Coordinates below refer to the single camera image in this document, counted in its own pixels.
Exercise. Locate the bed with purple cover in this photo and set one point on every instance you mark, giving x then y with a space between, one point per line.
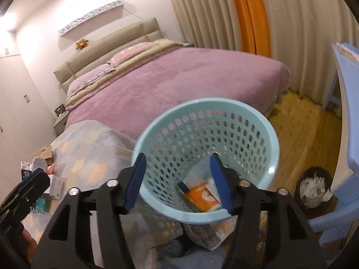
174 84

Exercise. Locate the purple pillow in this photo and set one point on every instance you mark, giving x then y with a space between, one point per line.
89 78

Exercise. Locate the person's left hand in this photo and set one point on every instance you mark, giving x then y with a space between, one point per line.
29 236

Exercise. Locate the light blue perforated plastic basket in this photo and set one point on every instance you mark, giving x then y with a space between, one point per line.
246 134

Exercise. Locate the pastel patterned blanket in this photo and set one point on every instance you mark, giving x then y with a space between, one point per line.
92 151

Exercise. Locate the dark picture frame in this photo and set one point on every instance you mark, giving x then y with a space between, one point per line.
60 110

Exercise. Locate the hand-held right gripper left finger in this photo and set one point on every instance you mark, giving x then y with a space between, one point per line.
137 180

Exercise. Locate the beige padded headboard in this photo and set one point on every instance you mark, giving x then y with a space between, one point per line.
92 53

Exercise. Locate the light blue desk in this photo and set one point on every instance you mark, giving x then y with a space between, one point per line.
350 112

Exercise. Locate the orange curtain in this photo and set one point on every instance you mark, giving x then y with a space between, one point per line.
249 14

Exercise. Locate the orange plush toy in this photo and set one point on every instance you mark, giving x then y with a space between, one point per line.
82 44

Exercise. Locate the white patterned wall shelf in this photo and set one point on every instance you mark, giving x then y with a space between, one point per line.
91 16

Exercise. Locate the teal container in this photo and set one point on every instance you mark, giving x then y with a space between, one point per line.
43 205

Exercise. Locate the blue white carton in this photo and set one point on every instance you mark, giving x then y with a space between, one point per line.
25 169

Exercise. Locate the white packet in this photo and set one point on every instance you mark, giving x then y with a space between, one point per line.
57 187

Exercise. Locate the light blue fuzzy cloth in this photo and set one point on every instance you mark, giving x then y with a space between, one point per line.
190 257

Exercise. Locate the orange box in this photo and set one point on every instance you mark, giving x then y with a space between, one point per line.
202 199

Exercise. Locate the beige nightstand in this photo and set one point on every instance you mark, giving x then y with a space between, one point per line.
188 44
60 123

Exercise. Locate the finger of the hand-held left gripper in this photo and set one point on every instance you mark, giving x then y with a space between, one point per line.
33 187
32 173

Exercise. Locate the pile of white tissues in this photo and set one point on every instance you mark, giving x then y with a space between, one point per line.
312 189

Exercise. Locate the white wardrobe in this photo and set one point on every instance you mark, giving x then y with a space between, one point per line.
19 112

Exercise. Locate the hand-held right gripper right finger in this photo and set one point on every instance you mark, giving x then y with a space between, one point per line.
221 185

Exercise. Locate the book with orange edge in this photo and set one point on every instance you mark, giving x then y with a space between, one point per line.
349 51

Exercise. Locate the black mesh waste bin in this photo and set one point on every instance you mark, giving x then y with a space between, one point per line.
301 199

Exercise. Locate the beige pleated curtain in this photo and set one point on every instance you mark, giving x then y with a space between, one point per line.
202 8
305 33

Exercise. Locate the beige folded quilt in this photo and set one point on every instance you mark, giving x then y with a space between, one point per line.
165 45

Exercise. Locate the pink pillow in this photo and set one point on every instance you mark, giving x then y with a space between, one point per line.
131 53

